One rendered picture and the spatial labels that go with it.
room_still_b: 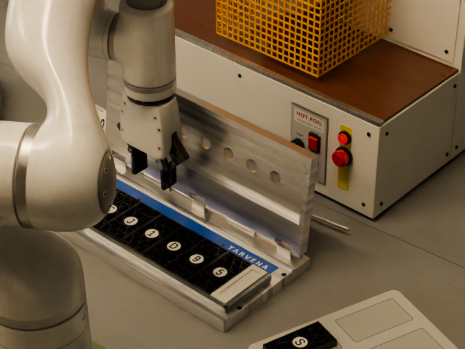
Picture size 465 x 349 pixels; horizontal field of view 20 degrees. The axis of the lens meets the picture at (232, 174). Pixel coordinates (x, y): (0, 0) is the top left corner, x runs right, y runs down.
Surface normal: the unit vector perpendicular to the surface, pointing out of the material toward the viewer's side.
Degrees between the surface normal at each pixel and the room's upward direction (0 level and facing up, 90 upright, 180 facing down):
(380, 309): 0
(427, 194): 0
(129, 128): 89
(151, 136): 90
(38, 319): 88
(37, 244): 20
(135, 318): 0
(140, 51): 90
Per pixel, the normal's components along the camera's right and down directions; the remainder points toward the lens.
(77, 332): 0.84, 0.28
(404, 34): -0.66, 0.44
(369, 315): 0.00, -0.82
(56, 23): 0.39, -0.26
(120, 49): -0.38, 0.50
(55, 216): -0.07, 0.67
